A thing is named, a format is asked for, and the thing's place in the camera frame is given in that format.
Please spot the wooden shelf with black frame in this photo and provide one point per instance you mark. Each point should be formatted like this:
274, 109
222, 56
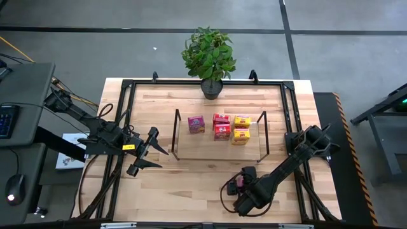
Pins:
216, 149

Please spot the black aluminium rig frame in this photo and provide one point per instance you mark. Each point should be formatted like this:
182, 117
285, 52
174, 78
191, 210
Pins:
159, 82

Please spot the white booklet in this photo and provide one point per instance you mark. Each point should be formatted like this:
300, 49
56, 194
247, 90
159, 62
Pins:
68, 159

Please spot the yellow Corn Pops cereal box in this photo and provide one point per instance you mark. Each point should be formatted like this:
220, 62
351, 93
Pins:
240, 137
242, 121

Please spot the black desk leg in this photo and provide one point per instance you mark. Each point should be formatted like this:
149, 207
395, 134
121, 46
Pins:
54, 143

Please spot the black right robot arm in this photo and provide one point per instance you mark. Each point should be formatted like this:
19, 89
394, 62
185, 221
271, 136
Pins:
286, 165

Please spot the black frame bracket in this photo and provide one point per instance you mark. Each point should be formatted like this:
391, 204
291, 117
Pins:
253, 75
155, 76

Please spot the purple Raisin Bran cereal box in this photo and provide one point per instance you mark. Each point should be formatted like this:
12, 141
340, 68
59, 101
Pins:
196, 124

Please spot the desk caster wheel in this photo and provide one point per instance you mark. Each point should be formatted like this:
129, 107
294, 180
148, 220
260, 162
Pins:
41, 212

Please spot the black metal stand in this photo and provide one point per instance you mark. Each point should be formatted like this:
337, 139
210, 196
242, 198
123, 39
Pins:
378, 136

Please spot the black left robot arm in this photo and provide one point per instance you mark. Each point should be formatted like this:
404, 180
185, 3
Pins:
105, 136

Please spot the red Froot Loops cereal box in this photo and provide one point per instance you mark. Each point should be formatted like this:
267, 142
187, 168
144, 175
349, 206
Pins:
222, 133
221, 118

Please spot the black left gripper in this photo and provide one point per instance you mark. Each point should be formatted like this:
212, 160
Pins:
138, 146

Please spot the green potted plant black pot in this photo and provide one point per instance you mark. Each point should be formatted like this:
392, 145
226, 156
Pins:
208, 57

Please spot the white metal bracket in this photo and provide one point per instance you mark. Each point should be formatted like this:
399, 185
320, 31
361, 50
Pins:
117, 226
295, 226

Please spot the black computer mouse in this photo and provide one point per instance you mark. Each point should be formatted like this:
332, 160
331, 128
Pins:
15, 189

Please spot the grey desk panel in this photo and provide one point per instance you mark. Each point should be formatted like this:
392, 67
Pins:
28, 89
28, 191

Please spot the black backlit keyboard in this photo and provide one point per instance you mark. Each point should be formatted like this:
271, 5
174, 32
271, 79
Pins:
8, 122

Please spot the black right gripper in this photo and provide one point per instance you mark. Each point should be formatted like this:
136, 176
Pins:
247, 186

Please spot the black hazard-striped floor mat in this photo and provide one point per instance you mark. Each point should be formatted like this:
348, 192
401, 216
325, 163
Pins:
343, 178

